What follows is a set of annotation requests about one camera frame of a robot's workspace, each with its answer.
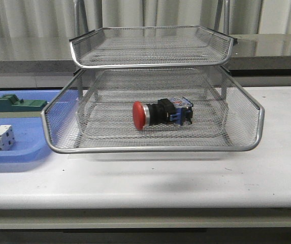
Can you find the red emergency push button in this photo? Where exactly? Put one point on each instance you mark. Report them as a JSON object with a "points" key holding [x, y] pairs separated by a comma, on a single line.
{"points": [[166, 111]]}

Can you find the silver mesh tray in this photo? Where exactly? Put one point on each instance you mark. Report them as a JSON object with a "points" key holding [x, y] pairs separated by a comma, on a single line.
{"points": [[150, 49], [93, 112]]}

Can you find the blue plastic tray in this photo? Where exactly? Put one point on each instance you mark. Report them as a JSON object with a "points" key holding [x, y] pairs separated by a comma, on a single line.
{"points": [[28, 132]]}

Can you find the grey stone counter ledge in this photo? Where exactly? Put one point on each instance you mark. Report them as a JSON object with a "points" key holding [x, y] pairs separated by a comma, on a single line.
{"points": [[253, 55]]}

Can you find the green and beige terminal block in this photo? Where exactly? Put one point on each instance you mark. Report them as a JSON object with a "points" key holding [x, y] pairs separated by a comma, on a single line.
{"points": [[13, 107]]}

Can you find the silver metal rack frame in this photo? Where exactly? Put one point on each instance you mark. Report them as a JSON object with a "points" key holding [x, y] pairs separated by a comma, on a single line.
{"points": [[224, 15]]}

